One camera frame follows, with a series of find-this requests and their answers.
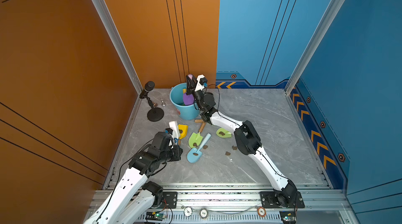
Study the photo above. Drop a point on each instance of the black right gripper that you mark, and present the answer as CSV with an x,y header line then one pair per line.
x,y
191,89

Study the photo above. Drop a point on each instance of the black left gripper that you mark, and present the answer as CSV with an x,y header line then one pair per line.
x,y
177,154

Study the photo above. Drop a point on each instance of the purple trowel pink handle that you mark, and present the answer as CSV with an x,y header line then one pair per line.
x,y
187,99

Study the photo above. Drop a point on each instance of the light blue trowel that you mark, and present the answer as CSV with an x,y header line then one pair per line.
x,y
195,153

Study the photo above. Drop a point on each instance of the white cleaning brush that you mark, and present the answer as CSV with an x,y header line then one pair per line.
x,y
173,125

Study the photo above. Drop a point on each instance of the green trowel wooden handle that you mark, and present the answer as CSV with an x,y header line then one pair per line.
x,y
196,138
223,133

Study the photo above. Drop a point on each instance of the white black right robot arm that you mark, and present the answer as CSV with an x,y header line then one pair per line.
x,y
247,140

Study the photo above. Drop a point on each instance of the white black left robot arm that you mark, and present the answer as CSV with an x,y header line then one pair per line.
x,y
134,193

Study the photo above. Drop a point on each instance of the light blue plastic bucket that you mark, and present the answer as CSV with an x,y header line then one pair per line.
x,y
186,112

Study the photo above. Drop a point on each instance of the black microphone on stand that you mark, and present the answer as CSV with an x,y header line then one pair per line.
x,y
154,114

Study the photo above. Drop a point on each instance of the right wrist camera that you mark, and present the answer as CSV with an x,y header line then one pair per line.
x,y
201,83

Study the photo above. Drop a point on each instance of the yellow trowel wooden handle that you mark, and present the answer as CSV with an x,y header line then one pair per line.
x,y
182,132

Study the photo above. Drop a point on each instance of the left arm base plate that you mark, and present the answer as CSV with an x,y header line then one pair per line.
x,y
165,199

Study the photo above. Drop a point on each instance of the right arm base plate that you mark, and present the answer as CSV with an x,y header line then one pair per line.
x,y
275,200

